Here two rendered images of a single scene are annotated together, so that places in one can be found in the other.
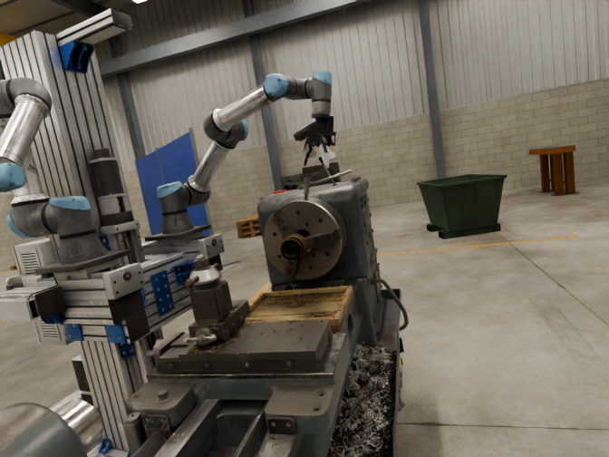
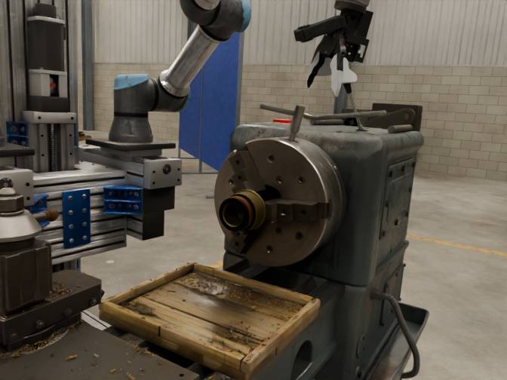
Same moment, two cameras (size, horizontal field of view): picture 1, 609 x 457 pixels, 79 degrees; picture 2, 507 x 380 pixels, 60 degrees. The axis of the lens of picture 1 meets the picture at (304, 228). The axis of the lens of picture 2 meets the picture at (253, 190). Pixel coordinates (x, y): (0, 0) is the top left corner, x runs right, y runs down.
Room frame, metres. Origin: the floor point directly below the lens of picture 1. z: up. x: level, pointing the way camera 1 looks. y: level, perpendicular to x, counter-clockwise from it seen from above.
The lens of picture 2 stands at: (0.41, -0.20, 1.31)
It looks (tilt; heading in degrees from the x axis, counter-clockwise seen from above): 11 degrees down; 14
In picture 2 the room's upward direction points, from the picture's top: 3 degrees clockwise
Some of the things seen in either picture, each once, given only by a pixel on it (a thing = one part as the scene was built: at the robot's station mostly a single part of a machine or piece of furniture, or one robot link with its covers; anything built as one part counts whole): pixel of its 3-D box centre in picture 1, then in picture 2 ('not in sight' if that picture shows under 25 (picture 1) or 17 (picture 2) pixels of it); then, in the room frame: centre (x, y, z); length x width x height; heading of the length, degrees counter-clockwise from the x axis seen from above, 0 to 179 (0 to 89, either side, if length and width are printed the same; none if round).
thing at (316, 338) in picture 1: (241, 345); (39, 363); (0.86, 0.20, 0.95); 0.43 x 0.17 x 0.05; 74
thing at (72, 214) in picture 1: (71, 214); not in sight; (1.34, 0.82, 1.33); 0.13 x 0.12 x 0.14; 87
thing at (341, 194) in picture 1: (322, 226); (328, 186); (1.85, -0.09, 1.06); 0.59 x 0.48 x 0.39; 164
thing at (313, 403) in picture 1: (242, 375); not in sight; (0.81, 0.20, 0.90); 0.47 x 0.30 x 0.06; 74
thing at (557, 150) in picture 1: (551, 170); not in sight; (8.45, -5.80, 0.50); 1.61 x 0.44 x 1.00; 164
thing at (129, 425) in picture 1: (138, 435); not in sight; (0.74, 0.43, 0.84); 0.04 x 0.04 x 0.10; 74
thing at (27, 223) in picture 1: (21, 161); not in sight; (1.35, 0.95, 1.54); 0.15 x 0.12 x 0.55; 87
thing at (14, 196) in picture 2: (201, 261); (7, 200); (0.88, 0.26, 1.17); 0.04 x 0.04 x 0.03
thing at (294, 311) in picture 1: (295, 308); (213, 308); (1.22, 0.08, 0.89); 0.36 x 0.30 x 0.04; 74
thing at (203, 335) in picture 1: (220, 323); (32, 311); (0.91, 0.25, 0.99); 0.20 x 0.10 x 0.05; 164
